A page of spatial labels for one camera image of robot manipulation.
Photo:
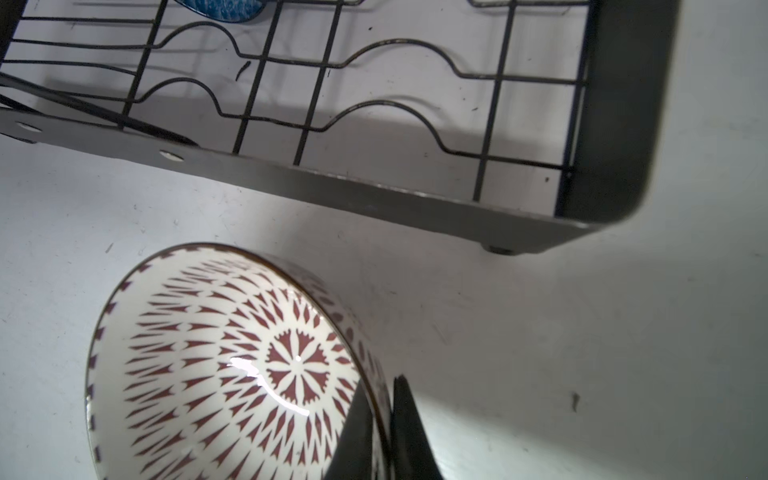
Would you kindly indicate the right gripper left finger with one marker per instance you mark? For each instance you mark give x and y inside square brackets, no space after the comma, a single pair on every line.
[352,459]

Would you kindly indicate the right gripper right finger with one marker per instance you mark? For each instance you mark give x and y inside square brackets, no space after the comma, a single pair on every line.
[412,455]

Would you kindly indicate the white perforated strainer bowl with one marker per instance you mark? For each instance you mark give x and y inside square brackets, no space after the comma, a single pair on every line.
[212,362]

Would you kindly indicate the black wire dish rack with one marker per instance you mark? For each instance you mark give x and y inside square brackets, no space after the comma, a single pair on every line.
[519,125]

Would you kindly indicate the blue floral ceramic bowl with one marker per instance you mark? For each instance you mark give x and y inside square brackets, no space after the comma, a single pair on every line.
[227,11]

